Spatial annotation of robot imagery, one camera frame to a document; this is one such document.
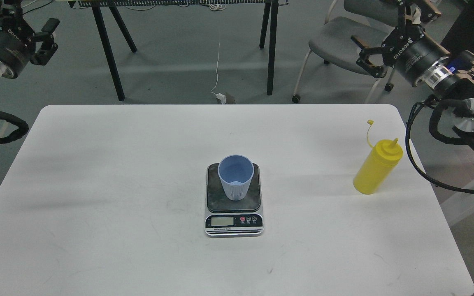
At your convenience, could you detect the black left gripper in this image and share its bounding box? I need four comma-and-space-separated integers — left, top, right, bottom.
0, 0, 60, 79

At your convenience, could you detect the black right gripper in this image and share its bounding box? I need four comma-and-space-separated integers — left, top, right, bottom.
351, 0, 450, 87

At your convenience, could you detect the yellow squeeze bottle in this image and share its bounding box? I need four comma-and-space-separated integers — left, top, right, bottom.
353, 119, 403, 194

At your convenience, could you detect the blue ribbed plastic cup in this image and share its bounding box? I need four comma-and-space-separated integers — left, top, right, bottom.
217, 154, 255, 201

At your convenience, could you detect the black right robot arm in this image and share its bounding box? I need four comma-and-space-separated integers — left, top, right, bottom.
351, 0, 474, 150

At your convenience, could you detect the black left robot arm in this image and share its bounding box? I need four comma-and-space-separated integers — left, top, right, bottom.
0, 0, 60, 79

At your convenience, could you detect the digital kitchen scale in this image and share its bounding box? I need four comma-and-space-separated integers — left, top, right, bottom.
204, 163, 265, 238

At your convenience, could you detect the grey office chair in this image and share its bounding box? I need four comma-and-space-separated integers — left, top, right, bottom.
292, 0, 397, 103

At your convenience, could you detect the black legged background table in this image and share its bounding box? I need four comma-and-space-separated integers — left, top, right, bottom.
67, 0, 289, 102

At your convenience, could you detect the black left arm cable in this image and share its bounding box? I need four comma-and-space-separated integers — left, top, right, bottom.
0, 99, 29, 145

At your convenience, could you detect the white cable with plug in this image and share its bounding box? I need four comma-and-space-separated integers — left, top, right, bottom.
210, 33, 236, 105

